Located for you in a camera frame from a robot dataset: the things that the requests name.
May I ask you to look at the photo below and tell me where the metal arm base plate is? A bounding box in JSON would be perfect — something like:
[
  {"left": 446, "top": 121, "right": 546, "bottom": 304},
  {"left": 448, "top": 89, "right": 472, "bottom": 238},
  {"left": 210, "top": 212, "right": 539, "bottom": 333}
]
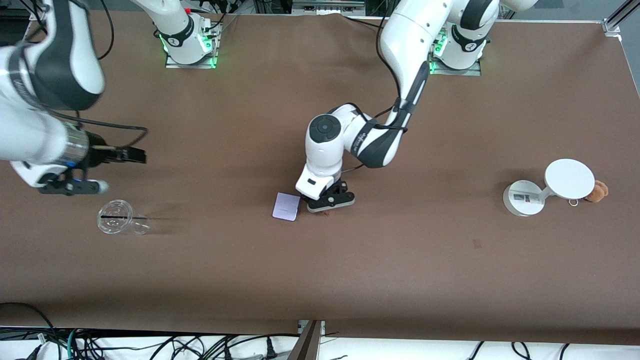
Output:
[
  {"left": 429, "top": 27, "right": 483, "bottom": 77},
  {"left": 165, "top": 20, "right": 222, "bottom": 70}
]

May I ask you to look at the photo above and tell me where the clear plastic cup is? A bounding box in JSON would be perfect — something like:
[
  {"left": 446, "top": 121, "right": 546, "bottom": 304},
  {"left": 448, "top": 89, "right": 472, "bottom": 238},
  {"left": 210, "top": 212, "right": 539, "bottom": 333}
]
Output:
[{"left": 96, "top": 199, "right": 151, "bottom": 236}]

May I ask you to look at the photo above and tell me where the black cable with plug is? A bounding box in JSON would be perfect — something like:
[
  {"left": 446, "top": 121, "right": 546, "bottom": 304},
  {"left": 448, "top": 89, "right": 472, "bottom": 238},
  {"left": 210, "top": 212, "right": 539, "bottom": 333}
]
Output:
[{"left": 220, "top": 335, "right": 279, "bottom": 360}]

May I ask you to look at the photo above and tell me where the white square card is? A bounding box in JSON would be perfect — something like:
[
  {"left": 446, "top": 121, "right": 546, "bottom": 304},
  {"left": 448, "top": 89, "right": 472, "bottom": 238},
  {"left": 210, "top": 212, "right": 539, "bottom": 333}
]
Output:
[{"left": 272, "top": 192, "right": 301, "bottom": 222}]

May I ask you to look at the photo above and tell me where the brown table cover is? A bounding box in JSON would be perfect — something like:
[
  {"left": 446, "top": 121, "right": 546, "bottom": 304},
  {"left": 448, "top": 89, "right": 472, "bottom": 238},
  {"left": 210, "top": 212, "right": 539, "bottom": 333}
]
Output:
[{"left": 0, "top": 10, "right": 640, "bottom": 346}]

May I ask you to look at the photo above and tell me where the white round stand lamp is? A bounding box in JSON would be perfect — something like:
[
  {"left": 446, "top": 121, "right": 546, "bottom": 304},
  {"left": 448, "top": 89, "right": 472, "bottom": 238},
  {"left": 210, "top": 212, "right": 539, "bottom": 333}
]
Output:
[{"left": 502, "top": 158, "right": 596, "bottom": 217}]

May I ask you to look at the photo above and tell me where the brown plush keychain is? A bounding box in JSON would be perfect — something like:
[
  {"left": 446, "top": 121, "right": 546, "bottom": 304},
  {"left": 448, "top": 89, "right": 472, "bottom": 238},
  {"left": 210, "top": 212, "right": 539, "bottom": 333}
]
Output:
[{"left": 568, "top": 180, "right": 609, "bottom": 207}]

